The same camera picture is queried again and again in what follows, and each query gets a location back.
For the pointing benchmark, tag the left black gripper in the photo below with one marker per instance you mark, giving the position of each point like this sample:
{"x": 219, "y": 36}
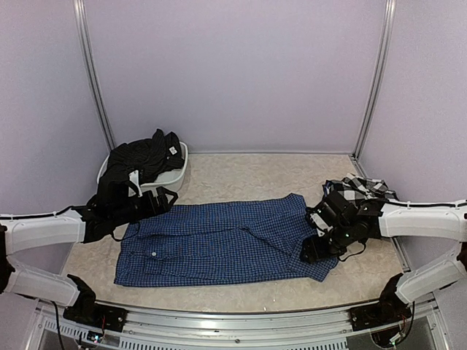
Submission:
{"x": 152, "y": 208}

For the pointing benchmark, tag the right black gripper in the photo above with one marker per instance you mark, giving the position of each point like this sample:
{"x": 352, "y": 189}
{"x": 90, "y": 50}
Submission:
{"x": 314, "y": 251}

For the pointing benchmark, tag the blue checked long sleeve shirt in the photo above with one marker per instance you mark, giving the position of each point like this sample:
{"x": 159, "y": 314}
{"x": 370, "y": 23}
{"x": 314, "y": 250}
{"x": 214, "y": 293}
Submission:
{"x": 219, "y": 243}

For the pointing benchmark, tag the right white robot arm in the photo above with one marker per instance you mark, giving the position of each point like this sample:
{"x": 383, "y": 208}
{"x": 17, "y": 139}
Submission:
{"x": 341, "y": 223}

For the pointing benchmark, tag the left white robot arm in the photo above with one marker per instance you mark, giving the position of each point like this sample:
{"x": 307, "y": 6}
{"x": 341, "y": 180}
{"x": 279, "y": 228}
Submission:
{"x": 119, "y": 200}

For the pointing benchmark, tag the white plastic basket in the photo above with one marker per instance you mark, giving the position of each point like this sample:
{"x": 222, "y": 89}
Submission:
{"x": 111, "y": 186}

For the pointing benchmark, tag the black striped shirt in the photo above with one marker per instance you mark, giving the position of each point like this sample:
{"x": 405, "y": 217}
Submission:
{"x": 160, "y": 160}

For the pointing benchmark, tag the black white plaid folded shirt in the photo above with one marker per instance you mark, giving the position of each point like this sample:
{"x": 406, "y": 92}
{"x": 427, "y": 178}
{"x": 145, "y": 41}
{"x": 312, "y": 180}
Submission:
{"x": 356, "y": 189}

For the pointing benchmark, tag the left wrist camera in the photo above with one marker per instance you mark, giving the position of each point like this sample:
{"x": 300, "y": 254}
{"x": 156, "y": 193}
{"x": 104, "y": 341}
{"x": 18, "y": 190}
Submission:
{"x": 134, "y": 188}

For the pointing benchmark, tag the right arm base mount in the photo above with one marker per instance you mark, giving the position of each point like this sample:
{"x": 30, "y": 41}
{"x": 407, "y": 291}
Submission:
{"x": 379, "y": 314}

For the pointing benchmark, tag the front aluminium rail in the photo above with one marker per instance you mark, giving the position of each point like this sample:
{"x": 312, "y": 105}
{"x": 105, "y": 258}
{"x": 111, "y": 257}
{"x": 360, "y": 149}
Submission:
{"x": 149, "y": 328}

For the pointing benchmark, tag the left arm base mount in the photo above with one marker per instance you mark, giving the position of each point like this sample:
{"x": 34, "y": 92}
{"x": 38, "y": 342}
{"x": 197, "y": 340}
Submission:
{"x": 88, "y": 312}

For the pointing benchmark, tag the left aluminium frame post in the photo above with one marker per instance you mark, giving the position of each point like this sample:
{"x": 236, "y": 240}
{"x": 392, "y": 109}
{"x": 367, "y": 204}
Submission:
{"x": 92, "y": 74}

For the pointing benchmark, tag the aluminium frame post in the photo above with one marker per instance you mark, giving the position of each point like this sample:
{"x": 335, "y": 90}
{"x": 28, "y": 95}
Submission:
{"x": 92, "y": 74}
{"x": 376, "y": 82}

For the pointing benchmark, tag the right aluminium frame post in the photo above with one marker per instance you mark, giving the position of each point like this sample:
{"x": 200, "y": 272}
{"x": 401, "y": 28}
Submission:
{"x": 376, "y": 82}

